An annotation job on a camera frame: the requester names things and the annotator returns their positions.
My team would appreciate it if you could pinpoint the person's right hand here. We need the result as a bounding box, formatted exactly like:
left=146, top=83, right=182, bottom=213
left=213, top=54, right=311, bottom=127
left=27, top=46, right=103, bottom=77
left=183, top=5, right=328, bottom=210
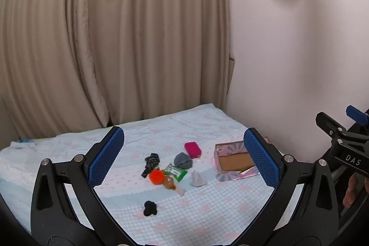
left=342, top=172, right=369, bottom=208

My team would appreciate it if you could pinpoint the light grey cloth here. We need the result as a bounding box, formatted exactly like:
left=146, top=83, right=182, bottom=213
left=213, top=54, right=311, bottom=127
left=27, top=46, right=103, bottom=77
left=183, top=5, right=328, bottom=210
left=189, top=169, right=208, bottom=188

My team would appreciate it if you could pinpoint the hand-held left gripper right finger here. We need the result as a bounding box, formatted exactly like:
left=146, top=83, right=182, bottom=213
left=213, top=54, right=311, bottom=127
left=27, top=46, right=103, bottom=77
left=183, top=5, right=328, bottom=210
left=231, top=127, right=339, bottom=246

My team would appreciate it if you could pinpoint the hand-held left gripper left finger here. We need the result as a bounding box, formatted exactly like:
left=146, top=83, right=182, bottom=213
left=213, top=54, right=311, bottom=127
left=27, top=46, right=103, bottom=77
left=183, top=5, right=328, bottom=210
left=30, top=125, right=136, bottom=246

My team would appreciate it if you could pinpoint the black sock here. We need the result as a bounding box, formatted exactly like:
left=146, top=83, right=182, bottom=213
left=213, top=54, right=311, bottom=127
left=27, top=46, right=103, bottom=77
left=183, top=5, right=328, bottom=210
left=143, top=200, right=159, bottom=217

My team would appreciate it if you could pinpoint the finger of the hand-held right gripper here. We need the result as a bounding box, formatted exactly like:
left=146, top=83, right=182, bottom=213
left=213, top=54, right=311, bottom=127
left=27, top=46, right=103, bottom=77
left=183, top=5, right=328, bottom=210
left=315, top=112, right=348, bottom=138
left=346, top=105, right=369, bottom=126

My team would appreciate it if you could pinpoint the pink pouch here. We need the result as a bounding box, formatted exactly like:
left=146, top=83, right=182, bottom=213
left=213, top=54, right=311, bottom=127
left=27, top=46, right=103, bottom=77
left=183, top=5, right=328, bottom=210
left=184, top=142, right=202, bottom=159

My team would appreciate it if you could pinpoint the orange pompom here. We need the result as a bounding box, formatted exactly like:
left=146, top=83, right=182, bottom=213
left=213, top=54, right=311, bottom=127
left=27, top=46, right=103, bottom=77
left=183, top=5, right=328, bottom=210
left=148, top=169, right=165, bottom=185

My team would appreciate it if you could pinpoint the dark patterned sock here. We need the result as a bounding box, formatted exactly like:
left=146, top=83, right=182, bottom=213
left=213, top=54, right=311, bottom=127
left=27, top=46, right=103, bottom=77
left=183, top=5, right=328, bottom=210
left=141, top=153, right=161, bottom=178

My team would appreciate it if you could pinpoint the grey sock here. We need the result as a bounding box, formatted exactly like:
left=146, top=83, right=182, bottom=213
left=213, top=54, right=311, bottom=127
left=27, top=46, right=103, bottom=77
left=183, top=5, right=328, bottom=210
left=173, top=152, right=193, bottom=169

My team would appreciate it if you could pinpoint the green snack packet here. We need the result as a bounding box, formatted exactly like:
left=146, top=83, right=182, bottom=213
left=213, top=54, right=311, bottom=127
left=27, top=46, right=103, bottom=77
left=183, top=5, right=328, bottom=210
left=164, top=163, right=188, bottom=183

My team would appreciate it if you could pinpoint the beige curtain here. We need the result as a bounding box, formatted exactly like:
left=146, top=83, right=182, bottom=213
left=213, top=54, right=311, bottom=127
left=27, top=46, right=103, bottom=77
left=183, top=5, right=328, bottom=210
left=0, top=0, right=235, bottom=144

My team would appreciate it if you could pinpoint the brown plush toy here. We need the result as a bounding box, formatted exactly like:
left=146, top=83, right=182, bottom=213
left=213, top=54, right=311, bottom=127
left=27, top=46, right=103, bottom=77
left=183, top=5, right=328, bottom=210
left=162, top=175, right=185, bottom=196

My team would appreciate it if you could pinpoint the checkered blue pink blanket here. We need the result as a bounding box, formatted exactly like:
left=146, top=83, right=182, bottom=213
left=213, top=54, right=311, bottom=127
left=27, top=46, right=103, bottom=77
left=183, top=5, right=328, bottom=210
left=0, top=103, right=306, bottom=246

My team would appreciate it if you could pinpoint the pink patterned cardboard box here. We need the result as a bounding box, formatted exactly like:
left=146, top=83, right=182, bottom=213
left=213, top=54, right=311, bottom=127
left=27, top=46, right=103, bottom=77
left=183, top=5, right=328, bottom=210
left=212, top=136, right=273, bottom=182

